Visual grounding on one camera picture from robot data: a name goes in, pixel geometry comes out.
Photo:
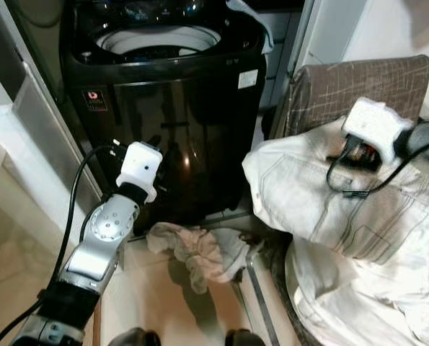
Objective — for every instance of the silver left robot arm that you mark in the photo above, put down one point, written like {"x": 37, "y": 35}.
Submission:
{"x": 109, "y": 231}

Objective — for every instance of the cream white trousers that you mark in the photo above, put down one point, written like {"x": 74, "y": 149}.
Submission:
{"x": 315, "y": 202}

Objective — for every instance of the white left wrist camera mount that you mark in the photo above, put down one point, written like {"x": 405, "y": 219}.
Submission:
{"x": 142, "y": 166}

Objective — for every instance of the grey door panel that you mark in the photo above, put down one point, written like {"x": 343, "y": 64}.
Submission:
{"x": 48, "y": 137}

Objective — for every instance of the metal floor track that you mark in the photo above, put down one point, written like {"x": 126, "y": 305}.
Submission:
{"x": 259, "y": 295}

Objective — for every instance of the black right robot foot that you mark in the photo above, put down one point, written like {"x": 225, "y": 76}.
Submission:
{"x": 250, "y": 339}

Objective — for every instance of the black top-load washing machine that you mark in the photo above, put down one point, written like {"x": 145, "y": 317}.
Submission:
{"x": 185, "y": 137}

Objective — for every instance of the white door frame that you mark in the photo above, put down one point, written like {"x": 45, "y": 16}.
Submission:
{"x": 322, "y": 32}

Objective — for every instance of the crumpled white cloth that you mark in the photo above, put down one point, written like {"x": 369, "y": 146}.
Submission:
{"x": 196, "y": 249}

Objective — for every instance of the black robot foot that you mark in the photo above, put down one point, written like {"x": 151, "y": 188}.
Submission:
{"x": 250, "y": 339}
{"x": 146, "y": 337}

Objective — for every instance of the white washer label sticker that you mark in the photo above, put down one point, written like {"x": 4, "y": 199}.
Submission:
{"x": 248, "y": 78}

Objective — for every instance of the red logo washer sticker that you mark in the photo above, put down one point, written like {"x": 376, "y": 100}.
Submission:
{"x": 94, "y": 101}

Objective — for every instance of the black left robot foot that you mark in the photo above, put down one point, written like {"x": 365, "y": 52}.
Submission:
{"x": 146, "y": 337}

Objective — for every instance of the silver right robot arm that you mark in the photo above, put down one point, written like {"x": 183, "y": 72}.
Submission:
{"x": 423, "y": 137}

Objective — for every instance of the white rag on washer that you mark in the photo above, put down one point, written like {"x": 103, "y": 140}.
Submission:
{"x": 254, "y": 25}

